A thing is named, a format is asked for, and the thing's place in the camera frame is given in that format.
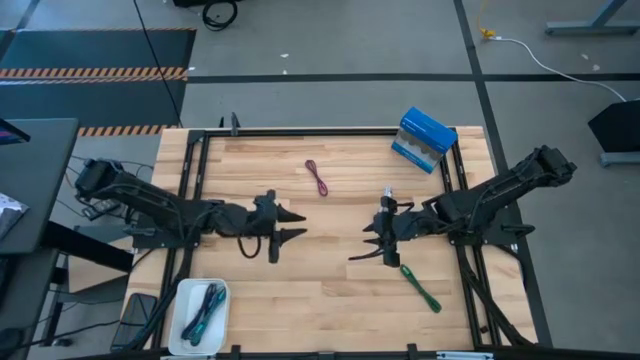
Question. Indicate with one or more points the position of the black frame clamp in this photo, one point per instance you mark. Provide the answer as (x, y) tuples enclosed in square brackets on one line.
[(234, 125), (235, 351), (412, 350)]

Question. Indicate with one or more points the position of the black cabinet on grey base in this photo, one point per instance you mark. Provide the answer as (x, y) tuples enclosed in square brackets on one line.
[(617, 127)]

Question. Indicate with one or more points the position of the black aluminium table frame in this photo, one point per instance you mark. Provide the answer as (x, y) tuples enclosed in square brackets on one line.
[(300, 132)]

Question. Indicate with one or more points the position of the blue cardboard box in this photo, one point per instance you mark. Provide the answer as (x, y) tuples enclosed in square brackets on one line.
[(425, 127)]

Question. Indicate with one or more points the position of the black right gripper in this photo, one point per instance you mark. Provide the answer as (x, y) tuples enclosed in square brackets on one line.
[(400, 225)]

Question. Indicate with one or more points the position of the black desk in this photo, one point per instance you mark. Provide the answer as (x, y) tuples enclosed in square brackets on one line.
[(35, 165)]

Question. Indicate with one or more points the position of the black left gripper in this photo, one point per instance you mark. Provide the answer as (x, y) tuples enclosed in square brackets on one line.
[(245, 220)]

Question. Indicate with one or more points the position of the black smartphone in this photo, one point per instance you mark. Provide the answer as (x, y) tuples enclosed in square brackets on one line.
[(134, 320)]

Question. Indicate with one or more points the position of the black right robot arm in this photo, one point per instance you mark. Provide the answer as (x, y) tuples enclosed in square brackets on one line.
[(500, 190)]

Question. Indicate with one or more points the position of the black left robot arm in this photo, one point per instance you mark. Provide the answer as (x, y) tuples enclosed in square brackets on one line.
[(150, 202)]

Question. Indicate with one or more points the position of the black equipment box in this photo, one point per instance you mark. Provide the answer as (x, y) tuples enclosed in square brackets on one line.
[(190, 2)]

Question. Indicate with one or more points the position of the black striped-edge floor mat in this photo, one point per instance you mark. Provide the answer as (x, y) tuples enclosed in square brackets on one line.
[(75, 105)]

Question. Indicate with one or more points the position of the white plastic bin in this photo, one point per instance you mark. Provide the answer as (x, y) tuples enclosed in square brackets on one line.
[(220, 327)]

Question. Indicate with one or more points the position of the grey metal desk leg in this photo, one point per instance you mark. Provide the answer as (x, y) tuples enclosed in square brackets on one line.
[(595, 26)]

